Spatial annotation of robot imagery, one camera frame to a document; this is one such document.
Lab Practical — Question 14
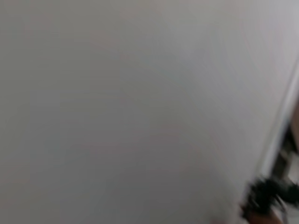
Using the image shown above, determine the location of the black blurred background object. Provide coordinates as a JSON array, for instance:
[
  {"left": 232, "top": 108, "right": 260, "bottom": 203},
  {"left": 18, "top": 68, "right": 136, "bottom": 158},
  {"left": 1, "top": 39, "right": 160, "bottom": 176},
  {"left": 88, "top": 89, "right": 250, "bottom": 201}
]
[{"left": 240, "top": 176, "right": 299, "bottom": 221}]

